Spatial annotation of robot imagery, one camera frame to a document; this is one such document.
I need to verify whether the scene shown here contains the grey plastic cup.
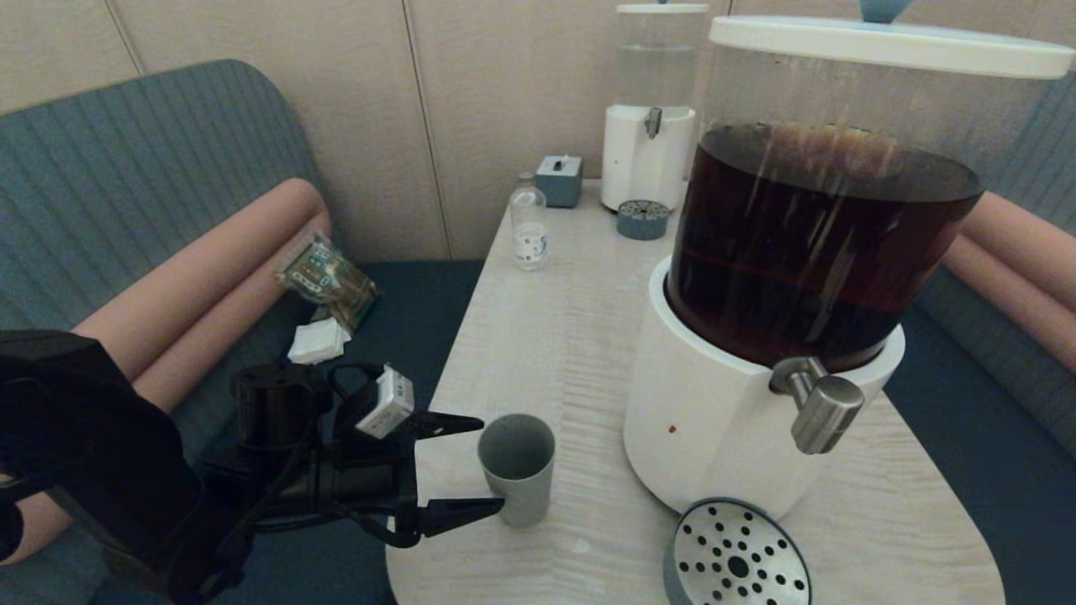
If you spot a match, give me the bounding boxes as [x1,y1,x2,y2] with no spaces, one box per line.
[477,413,556,529]

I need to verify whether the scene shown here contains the large silver dispenser tap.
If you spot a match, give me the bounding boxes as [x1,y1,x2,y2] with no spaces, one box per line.
[769,357,866,455]

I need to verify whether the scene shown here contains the white folded napkins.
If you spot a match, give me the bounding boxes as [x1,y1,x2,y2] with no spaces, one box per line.
[287,318,352,366]

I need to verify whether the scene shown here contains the clear snack packet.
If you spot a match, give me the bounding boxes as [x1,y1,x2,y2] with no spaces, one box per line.
[276,233,379,330]

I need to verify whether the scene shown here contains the clear plastic bottle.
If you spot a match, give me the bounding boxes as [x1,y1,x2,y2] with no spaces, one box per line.
[509,172,549,271]

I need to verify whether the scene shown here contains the pink bolster cushion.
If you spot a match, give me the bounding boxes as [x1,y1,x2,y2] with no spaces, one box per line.
[941,237,1076,375]
[958,192,1076,313]
[0,212,333,566]
[71,178,326,396]

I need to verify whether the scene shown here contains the blue-grey small box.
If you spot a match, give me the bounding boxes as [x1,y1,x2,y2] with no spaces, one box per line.
[535,155,583,208]

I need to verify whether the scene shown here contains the large tea dispenser white base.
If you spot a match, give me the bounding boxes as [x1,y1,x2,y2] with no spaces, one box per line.
[624,34,1076,520]

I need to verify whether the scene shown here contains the large blue perforated drip tray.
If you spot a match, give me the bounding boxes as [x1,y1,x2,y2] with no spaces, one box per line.
[663,497,813,605]

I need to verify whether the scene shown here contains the small water dispenser white base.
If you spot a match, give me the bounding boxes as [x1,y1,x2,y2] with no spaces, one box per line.
[601,10,709,213]

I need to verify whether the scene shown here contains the large white dispenser lid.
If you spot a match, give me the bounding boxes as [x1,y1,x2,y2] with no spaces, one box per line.
[709,0,1076,82]

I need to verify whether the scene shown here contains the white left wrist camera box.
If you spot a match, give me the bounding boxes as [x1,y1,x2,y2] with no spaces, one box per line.
[355,364,415,439]

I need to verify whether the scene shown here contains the black camera cable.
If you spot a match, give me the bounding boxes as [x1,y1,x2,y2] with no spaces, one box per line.
[326,361,388,402]

